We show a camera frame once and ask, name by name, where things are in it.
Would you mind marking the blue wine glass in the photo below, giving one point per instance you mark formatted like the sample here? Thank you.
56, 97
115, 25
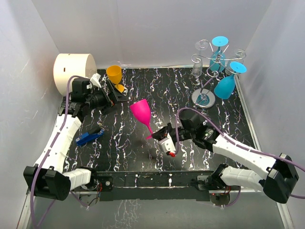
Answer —
226, 86
217, 62

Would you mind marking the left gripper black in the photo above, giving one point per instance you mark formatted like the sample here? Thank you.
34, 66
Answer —
116, 95

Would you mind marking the silver wire glass rack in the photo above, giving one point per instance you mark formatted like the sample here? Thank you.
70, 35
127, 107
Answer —
205, 98

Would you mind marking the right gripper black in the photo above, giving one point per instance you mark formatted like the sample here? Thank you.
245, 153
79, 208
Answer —
162, 133

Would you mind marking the white cylindrical container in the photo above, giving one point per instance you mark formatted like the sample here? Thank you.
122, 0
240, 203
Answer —
67, 65

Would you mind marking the pink plastic wine glass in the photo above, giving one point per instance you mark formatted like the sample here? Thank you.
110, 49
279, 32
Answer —
142, 113

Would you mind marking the blue black clip tool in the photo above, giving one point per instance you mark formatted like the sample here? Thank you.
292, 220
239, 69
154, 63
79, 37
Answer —
89, 136

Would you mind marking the clear glass on rack left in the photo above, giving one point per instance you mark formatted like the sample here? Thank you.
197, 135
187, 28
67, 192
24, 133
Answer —
197, 67

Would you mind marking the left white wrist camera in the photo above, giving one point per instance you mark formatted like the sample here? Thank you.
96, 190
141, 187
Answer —
94, 81

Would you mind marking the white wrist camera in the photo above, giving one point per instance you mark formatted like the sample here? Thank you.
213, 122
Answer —
167, 146
94, 81

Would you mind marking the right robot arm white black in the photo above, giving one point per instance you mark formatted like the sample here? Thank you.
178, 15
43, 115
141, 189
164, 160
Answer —
276, 176

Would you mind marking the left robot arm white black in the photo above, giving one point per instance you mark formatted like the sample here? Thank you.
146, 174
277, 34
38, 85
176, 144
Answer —
81, 95

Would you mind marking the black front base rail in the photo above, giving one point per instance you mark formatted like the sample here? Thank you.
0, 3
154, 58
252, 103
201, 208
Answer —
160, 185

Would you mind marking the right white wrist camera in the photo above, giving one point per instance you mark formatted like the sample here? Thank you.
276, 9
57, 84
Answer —
167, 146

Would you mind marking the blue wine glass rear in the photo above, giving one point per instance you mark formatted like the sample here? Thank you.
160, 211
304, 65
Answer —
217, 62

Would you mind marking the blue wine glass front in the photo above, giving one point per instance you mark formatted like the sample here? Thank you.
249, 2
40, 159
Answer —
226, 86

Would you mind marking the yellow plastic wine glass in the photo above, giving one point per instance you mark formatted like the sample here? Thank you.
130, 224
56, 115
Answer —
114, 74

